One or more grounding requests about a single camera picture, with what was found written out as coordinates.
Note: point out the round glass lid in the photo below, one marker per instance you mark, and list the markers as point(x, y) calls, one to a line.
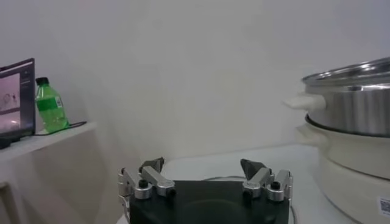
point(225, 176)

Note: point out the green plastic bottle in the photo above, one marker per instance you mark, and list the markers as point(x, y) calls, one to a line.
point(51, 109)

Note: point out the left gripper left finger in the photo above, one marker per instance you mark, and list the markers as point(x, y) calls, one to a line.
point(158, 179)

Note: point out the black monitor screen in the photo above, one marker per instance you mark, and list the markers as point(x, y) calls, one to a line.
point(18, 100)

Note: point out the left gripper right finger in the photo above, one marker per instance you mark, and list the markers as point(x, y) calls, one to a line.
point(259, 179)

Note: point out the cream electric cooker pot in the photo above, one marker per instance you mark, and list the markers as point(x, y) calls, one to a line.
point(353, 170)

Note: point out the white side table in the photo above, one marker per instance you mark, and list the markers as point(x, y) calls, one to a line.
point(45, 170)

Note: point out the stainless steel steamer basket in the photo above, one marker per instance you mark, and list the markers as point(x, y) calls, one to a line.
point(350, 106)

